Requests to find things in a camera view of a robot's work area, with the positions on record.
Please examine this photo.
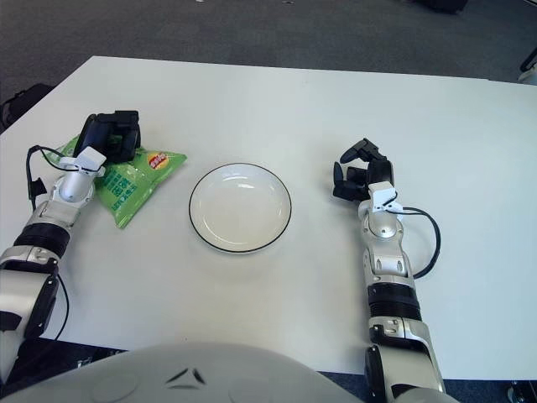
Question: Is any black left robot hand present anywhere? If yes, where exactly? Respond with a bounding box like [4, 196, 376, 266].
[74, 109, 142, 165]

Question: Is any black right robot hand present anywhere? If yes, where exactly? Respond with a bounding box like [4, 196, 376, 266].
[332, 137, 395, 202]

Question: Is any green snack chip bag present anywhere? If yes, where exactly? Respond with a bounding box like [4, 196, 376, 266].
[53, 133, 188, 230]

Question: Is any white plate with black rim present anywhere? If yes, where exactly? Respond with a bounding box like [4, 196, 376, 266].
[188, 162, 293, 255]

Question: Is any black bag on floor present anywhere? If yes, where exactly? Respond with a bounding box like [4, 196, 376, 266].
[0, 82, 55, 131]

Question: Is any dark object on floor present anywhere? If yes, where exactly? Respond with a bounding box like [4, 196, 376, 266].
[413, 0, 469, 13]

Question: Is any white and black chair base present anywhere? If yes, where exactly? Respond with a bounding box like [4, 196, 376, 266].
[519, 52, 537, 85]

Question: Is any grey robot torso shell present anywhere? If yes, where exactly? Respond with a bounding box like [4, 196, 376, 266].
[0, 342, 378, 403]

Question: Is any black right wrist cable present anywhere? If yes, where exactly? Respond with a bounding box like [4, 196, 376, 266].
[398, 207, 441, 279]

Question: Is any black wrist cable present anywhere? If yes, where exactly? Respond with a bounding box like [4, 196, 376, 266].
[25, 144, 81, 211]
[398, 207, 441, 279]

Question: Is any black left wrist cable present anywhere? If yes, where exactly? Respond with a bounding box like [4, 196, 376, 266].
[25, 144, 81, 211]

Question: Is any thin black elbow cable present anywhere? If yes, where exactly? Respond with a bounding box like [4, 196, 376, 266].
[52, 270, 70, 340]

